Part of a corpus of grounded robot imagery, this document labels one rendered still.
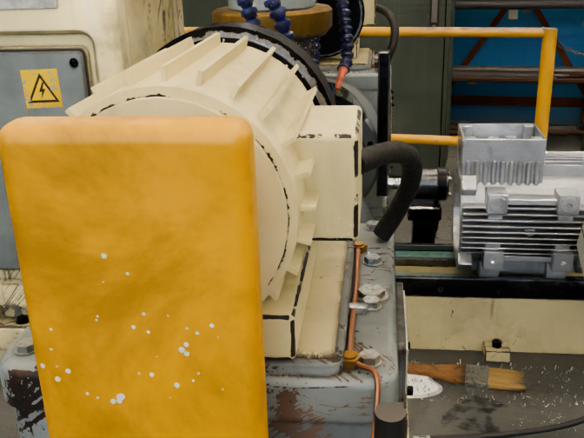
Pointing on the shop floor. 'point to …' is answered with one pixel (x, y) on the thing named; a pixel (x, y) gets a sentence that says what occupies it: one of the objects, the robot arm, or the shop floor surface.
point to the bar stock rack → (509, 74)
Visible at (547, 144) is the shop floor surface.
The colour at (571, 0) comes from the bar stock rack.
